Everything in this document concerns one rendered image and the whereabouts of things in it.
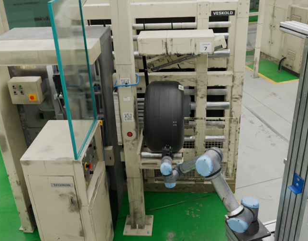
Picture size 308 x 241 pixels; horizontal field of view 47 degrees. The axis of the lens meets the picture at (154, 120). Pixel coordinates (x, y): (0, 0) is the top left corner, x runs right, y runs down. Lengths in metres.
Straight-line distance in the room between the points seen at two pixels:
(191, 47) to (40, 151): 1.38
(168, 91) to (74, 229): 1.20
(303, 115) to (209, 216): 1.95
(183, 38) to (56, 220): 1.64
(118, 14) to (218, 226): 2.17
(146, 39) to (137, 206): 1.50
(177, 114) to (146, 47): 0.62
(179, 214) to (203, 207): 0.27
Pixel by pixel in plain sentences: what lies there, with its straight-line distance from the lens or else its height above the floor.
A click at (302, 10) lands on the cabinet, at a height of 1.21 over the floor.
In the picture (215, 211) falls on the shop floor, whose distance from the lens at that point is 3.75.
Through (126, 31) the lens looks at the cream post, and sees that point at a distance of 2.60.
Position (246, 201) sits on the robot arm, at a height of 0.95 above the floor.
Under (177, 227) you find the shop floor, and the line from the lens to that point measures 3.56.
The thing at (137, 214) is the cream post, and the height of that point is 0.20.
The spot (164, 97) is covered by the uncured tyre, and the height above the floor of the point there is 1.42.
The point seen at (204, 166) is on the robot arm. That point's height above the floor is 1.25.
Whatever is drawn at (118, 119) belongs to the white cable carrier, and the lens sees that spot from 2.88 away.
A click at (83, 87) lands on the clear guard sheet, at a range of 2.43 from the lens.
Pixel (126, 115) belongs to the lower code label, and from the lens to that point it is 2.84.
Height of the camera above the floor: 2.49
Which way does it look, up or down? 27 degrees down
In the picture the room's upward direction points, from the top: 3 degrees counter-clockwise
